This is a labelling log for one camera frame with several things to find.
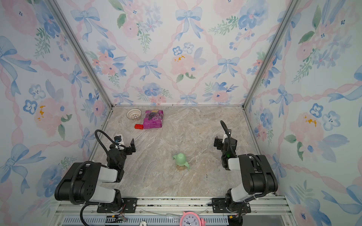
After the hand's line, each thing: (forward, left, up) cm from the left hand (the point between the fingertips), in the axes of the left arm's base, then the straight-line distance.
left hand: (126, 139), depth 89 cm
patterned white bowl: (+29, +4, -7) cm, 30 cm away
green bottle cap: (-15, -35, +4) cm, 38 cm away
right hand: (+4, -64, -3) cm, 65 cm away
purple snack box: (+19, -13, -3) cm, 23 cm away
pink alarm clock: (-41, -40, -7) cm, 58 cm away
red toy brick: (+16, -3, -8) cm, 18 cm away
